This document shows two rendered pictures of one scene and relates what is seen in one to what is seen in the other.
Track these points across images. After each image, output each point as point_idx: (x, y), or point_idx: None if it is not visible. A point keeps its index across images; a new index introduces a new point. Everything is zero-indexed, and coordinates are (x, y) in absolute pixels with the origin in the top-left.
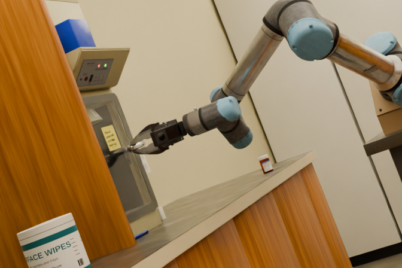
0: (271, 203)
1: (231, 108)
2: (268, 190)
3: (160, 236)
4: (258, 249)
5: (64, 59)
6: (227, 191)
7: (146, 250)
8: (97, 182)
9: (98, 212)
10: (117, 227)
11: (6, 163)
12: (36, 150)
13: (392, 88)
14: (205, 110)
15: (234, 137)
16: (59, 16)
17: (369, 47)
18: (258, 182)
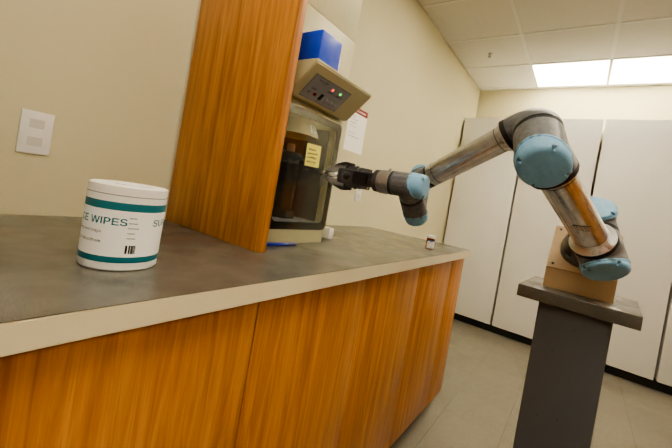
0: (414, 276)
1: (419, 186)
2: (416, 267)
3: (279, 261)
4: (376, 311)
5: (293, 57)
6: (389, 246)
7: (224, 276)
8: (261, 181)
9: (249, 207)
10: (255, 228)
11: (215, 127)
12: (236, 127)
13: (589, 256)
14: (396, 175)
15: (408, 212)
16: None
17: None
18: (413, 255)
